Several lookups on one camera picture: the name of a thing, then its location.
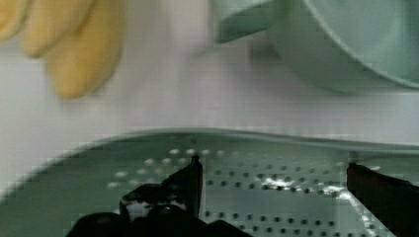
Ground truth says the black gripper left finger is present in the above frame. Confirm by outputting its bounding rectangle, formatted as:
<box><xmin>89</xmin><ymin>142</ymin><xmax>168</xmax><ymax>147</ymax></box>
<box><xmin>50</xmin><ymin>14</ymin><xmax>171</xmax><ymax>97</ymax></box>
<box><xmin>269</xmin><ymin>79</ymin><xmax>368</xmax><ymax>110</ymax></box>
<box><xmin>120</xmin><ymin>154</ymin><xmax>204</xmax><ymax>221</ymax></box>

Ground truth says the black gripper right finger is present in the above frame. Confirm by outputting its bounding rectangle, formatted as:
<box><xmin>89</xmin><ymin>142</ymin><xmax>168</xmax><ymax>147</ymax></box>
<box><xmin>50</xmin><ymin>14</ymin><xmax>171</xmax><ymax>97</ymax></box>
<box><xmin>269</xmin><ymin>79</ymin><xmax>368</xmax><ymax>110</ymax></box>
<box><xmin>346</xmin><ymin>163</ymin><xmax>419</xmax><ymax>237</ymax></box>

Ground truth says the green oval strainer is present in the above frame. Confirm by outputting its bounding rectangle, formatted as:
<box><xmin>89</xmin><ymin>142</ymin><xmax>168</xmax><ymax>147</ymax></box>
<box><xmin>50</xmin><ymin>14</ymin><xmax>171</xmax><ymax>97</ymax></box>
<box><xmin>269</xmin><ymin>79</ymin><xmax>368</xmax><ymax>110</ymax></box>
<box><xmin>1</xmin><ymin>128</ymin><xmax>418</xmax><ymax>237</ymax></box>

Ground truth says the light green cup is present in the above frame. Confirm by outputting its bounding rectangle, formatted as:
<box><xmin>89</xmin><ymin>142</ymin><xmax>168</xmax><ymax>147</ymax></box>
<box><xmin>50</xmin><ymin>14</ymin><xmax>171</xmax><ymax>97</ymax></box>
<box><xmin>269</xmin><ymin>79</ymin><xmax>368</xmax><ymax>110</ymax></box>
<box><xmin>209</xmin><ymin>0</ymin><xmax>418</xmax><ymax>94</ymax></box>

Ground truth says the yellow plush banana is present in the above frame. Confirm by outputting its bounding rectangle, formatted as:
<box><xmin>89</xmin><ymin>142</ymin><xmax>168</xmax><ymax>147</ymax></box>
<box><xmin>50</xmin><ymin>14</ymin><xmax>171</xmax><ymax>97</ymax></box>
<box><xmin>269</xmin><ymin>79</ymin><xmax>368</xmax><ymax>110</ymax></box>
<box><xmin>1</xmin><ymin>0</ymin><xmax>126</xmax><ymax>100</ymax></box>

